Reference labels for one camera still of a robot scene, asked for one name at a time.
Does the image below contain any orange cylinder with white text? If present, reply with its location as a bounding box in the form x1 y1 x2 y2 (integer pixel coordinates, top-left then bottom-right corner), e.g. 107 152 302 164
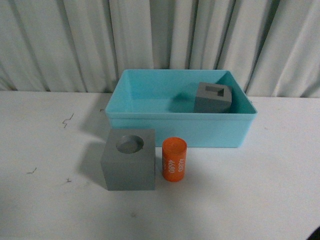
162 137 188 182

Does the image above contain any gray block with round hole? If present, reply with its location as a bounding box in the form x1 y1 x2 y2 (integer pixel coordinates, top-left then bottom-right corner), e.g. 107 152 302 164
100 129 156 191

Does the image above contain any gray block with square hole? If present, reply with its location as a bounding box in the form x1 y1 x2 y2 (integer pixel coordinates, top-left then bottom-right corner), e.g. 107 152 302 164
193 82 232 113

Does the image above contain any light blue plastic box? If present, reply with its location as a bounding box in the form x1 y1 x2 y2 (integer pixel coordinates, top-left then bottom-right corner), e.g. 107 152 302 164
105 69 257 148

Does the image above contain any pale gray-green curtain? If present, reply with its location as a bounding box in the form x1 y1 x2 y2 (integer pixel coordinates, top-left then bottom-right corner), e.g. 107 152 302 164
0 0 320 98

